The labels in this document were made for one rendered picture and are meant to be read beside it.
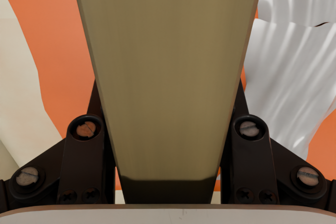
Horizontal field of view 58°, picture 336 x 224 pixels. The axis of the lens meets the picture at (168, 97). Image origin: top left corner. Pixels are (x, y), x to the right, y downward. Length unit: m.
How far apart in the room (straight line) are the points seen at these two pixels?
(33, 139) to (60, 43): 0.11
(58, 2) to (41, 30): 0.02
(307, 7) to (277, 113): 0.09
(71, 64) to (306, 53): 0.14
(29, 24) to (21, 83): 0.05
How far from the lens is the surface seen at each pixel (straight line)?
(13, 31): 0.20
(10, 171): 0.30
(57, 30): 0.19
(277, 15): 0.17
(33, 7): 0.18
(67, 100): 0.23
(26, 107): 0.24
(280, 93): 0.21
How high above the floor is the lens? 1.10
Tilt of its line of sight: 43 degrees down
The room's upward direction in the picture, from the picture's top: 180 degrees counter-clockwise
